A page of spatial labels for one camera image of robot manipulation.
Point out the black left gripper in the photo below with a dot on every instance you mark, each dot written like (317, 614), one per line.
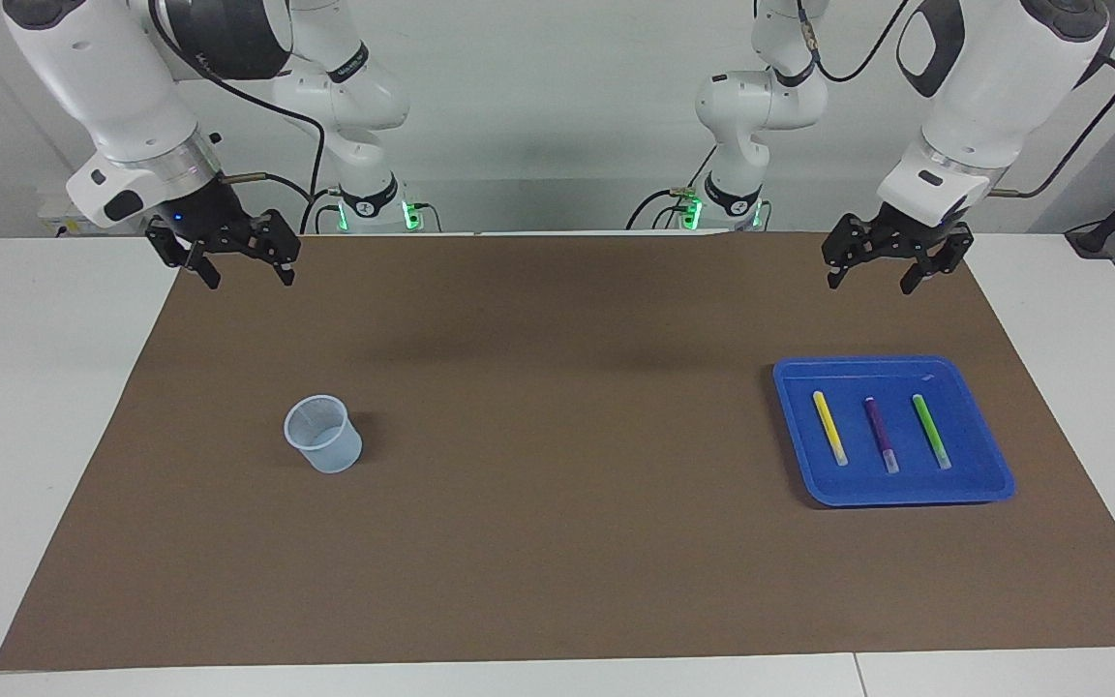
(906, 237)

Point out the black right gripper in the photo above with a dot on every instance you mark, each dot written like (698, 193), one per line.
(214, 223)

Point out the purple marker pen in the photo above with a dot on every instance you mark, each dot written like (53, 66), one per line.
(881, 433)

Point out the yellow marker pen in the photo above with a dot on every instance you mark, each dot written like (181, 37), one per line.
(829, 426)

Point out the green marker pen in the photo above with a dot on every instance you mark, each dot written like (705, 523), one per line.
(931, 431)

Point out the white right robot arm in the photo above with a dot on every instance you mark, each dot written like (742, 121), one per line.
(103, 77)

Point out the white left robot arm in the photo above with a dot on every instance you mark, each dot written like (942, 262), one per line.
(983, 87)

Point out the translucent plastic cup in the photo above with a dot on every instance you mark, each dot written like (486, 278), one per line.
(325, 445)

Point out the white power box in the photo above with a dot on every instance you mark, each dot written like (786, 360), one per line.
(52, 213)

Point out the blue plastic tray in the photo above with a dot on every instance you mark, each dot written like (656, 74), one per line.
(891, 489)

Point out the brown table mat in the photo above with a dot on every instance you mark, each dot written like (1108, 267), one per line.
(557, 542)

